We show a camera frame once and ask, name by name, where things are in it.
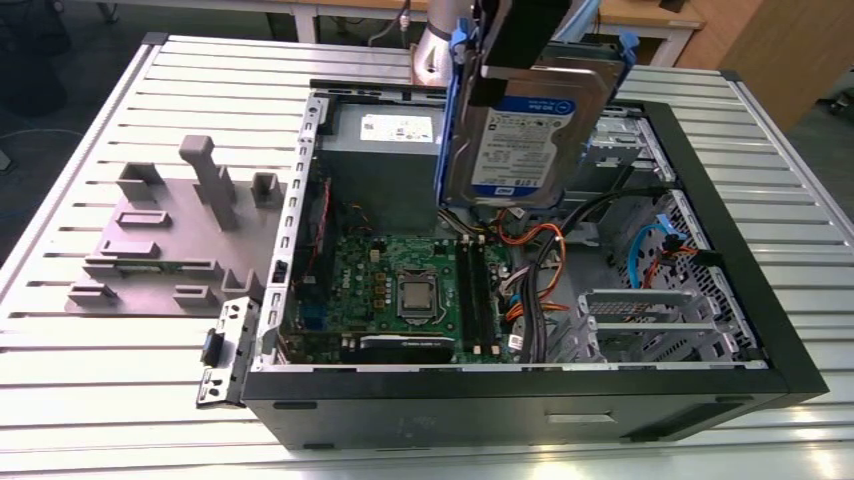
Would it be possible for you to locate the grey power supply unit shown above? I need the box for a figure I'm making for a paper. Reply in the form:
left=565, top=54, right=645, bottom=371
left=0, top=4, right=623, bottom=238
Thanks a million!
left=312, top=102, right=446, bottom=236

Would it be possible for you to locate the blue SATA wire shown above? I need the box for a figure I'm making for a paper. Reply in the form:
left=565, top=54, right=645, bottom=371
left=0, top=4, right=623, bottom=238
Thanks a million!
left=625, top=213, right=672, bottom=291

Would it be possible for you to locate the black open PC case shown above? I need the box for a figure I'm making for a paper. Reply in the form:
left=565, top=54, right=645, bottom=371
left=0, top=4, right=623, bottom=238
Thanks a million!
left=238, top=77, right=831, bottom=449

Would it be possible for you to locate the black cable bundle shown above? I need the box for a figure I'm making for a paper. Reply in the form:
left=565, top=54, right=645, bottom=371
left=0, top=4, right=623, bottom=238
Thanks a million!
left=516, top=187, right=668, bottom=364

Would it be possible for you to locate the orange yellow wire bundle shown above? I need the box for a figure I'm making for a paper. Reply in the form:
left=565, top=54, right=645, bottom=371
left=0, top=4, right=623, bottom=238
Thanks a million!
left=496, top=209, right=572, bottom=321

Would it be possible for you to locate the metal slot retention bracket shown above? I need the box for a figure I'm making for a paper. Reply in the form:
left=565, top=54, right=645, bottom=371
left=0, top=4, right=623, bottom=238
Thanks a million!
left=194, top=294, right=262, bottom=409

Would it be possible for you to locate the black graphics card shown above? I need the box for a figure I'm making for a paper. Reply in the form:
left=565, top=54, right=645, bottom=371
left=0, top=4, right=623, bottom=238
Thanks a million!
left=338, top=332, right=461, bottom=365

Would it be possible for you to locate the green motherboard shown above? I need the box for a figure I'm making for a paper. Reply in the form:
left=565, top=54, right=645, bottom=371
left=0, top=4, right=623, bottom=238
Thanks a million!
left=285, top=232, right=528, bottom=364

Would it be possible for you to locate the grey parts rack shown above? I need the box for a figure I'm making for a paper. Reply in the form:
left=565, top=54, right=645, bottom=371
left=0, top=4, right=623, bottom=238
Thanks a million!
left=62, top=134, right=294, bottom=320

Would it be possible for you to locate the black CPU socket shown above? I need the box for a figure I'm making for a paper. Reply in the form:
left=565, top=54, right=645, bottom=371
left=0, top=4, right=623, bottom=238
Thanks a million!
left=392, top=267, right=446, bottom=329

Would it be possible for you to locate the blue VGA port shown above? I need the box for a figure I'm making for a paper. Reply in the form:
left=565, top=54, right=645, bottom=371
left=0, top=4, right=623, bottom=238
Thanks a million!
left=200, top=328, right=226, bottom=369

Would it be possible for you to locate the green RAM stick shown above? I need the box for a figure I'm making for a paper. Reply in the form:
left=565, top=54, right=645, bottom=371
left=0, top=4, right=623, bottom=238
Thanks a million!
left=110, top=263, right=185, bottom=276

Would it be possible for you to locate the wooden desk white frame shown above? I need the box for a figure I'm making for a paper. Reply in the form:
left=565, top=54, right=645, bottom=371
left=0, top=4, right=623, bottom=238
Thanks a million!
left=265, top=0, right=708, bottom=69

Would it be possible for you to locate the metal disk bay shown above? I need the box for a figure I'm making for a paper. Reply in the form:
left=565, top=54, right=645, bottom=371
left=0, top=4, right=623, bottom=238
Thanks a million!
left=573, top=287, right=759, bottom=364

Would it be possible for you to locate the orange red power wire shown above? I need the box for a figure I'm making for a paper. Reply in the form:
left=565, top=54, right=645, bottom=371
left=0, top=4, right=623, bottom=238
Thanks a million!
left=656, top=234, right=727, bottom=274

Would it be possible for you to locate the silver CPU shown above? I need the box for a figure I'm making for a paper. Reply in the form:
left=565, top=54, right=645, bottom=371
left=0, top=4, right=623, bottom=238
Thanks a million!
left=398, top=280, right=434, bottom=309

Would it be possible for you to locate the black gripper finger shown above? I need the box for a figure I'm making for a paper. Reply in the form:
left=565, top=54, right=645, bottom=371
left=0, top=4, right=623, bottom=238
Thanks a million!
left=465, top=0, right=576, bottom=106

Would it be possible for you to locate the hard disk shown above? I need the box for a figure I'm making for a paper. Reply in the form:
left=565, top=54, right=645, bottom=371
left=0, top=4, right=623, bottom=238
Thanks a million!
left=433, top=27, right=635, bottom=212

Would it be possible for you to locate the black RAM slot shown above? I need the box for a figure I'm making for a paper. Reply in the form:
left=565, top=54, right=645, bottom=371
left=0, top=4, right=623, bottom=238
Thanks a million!
left=455, top=237, right=477, bottom=355
left=469, top=237, right=493, bottom=355
left=461, top=237, right=484, bottom=355
left=477, top=237, right=501, bottom=355

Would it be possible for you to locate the metal optical drive cage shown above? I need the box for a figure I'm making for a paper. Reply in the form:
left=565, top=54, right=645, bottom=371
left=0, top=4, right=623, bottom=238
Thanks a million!
left=563, top=102, right=675, bottom=221

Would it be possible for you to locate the brown wooden cabinet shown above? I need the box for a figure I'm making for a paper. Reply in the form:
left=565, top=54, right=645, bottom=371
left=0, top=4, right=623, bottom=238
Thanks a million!
left=676, top=0, right=854, bottom=131

